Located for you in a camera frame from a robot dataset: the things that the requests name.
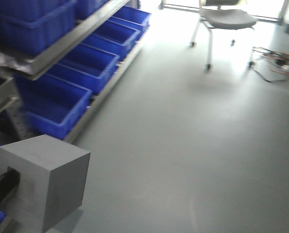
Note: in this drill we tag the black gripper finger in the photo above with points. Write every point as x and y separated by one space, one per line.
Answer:
8 181

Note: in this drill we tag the gray hollow cube base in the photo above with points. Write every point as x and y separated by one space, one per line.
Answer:
52 180

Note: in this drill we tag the gray office chair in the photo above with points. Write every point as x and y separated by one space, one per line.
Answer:
212 16

